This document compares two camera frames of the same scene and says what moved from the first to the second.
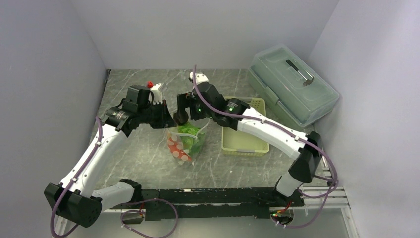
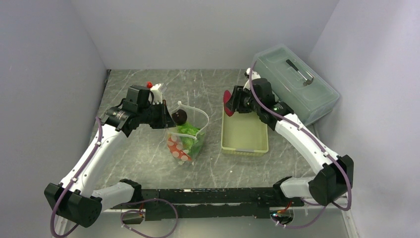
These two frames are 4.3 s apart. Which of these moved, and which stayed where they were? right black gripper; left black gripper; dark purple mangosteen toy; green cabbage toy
Moved: right black gripper
Stayed: left black gripper; green cabbage toy; dark purple mangosteen toy
